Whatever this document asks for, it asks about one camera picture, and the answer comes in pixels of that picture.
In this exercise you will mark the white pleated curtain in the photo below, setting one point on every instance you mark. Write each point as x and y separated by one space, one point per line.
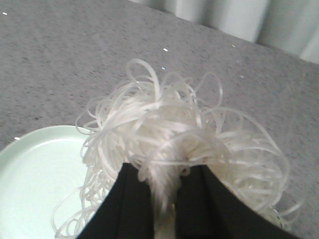
288 25

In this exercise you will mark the white vermicelli noodle bundle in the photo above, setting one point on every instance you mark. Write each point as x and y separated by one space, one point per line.
164 129

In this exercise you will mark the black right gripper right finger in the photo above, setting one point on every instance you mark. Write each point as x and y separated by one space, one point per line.
206 209

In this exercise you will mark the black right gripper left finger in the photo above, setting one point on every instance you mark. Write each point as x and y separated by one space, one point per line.
126 213

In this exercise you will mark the pale green round plate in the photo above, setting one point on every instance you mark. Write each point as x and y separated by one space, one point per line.
44 190

